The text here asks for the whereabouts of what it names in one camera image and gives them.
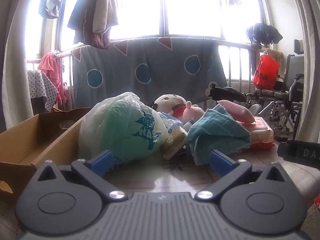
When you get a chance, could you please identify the black wall box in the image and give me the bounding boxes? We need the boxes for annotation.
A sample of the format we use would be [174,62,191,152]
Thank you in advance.
[293,39,305,54]

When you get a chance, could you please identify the tan hanging cloth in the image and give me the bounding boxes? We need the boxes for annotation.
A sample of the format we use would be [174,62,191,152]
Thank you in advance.
[266,47,286,68]

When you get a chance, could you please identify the pink mesh sponge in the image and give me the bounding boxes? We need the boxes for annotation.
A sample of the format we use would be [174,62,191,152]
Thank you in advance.
[216,99,256,124]

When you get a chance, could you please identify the white polka dot cloth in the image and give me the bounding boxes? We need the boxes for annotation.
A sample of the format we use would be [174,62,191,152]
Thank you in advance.
[27,69,59,112]

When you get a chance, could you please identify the wheelchair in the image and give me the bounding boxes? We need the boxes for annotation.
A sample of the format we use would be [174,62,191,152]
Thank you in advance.
[246,54,306,141]

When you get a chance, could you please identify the clear plastic bag green contents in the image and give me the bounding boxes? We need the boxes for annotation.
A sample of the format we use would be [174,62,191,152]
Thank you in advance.
[78,92,168,172]

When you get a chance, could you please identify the teal towel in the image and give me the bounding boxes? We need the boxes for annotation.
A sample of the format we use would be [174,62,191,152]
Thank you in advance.
[186,104,251,166]

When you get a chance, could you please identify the dark blue hanging jacket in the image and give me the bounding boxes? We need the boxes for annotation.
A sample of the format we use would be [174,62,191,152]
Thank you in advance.
[67,0,88,45]

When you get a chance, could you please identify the black wheelchair armrest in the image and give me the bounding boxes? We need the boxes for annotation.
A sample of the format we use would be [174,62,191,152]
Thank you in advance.
[206,85,247,103]

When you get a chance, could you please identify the red plastic bag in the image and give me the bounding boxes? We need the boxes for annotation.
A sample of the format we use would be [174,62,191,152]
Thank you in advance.
[252,54,280,89]

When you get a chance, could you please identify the pink hanging garment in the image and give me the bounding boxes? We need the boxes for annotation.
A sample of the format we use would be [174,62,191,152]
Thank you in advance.
[38,50,68,103]

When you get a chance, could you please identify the white curtain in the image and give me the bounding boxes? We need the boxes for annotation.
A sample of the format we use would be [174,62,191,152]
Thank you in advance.
[0,0,34,130]
[287,0,320,141]

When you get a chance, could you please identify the white-faced doll plush red scarf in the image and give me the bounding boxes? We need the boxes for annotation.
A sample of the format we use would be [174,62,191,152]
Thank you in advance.
[152,94,188,118]

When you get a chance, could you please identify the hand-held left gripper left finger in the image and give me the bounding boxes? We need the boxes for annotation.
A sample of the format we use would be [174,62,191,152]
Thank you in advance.
[35,149,127,202]

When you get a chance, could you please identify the beige hanging garment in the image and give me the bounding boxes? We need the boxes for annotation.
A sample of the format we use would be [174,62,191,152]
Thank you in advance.
[92,0,119,33]

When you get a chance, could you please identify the gold label tissue packet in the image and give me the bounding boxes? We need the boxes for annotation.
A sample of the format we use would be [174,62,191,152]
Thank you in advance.
[160,126,188,160]

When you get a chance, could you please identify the blue white wipes pack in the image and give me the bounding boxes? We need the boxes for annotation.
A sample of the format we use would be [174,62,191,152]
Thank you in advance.
[157,111,185,133]

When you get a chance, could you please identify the blue-grey hanging cloth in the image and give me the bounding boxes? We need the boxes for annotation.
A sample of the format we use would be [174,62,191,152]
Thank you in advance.
[38,0,62,19]

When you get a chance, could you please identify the orange red flat packet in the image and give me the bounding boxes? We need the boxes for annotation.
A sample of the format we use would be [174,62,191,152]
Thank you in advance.
[251,140,275,151]

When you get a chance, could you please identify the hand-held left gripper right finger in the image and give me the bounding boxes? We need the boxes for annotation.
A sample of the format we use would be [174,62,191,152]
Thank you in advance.
[194,149,290,202]

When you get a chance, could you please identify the dark hanging cloth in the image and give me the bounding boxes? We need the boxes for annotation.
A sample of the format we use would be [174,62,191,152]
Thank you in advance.
[246,22,283,46]

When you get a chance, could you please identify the maroon hanging garment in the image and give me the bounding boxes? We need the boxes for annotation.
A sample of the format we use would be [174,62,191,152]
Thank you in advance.
[82,26,111,50]

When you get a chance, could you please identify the large brown cardboard box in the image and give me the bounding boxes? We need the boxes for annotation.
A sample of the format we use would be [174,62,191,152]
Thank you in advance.
[0,107,94,200]

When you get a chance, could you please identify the red white flat box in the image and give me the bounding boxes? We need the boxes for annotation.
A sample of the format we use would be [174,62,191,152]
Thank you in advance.
[246,116,275,144]

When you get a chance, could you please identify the blue patterned blanket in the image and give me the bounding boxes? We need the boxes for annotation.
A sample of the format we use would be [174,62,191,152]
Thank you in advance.
[72,37,228,109]

